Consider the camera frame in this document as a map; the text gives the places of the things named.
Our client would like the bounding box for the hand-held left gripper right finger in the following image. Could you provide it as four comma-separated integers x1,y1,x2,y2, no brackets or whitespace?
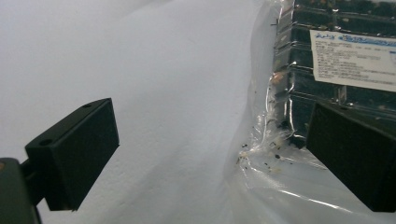
305,101,396,214

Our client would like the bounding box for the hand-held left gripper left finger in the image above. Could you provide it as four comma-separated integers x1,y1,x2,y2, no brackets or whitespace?
20,97,120,212

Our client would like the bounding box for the clear plastic bag of seaweed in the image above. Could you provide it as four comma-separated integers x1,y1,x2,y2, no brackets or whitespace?
224,0,396,224

